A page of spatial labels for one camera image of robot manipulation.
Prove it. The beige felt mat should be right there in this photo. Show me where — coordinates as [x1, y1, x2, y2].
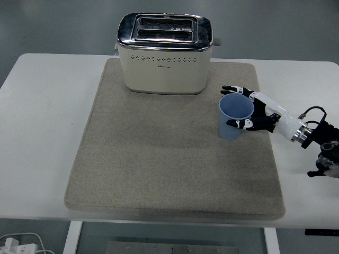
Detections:
[64, 57, 287, 221]

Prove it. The grey metal plate with screws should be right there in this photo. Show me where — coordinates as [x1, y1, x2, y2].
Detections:
[105, 240, 240, 254]

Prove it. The light blue plastic cup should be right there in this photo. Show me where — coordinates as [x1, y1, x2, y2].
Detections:
[218, 93, 255, 141]

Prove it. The white table leg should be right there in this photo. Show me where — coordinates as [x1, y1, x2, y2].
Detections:
[63, 221, 83, 254]
[263, 226, 280, 254]

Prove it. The black box under table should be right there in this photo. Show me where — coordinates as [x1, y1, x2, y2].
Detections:
[304, 228, 339, 236]

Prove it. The white and black hand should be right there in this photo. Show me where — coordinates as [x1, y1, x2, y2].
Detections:
[220, 85, 306, 141]

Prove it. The cream and chrome toaster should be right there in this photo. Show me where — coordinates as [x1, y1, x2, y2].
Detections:
[114, 12, 223, 96]

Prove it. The white power adapter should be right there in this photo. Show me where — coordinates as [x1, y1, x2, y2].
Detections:
[0, 237, 38, 254]

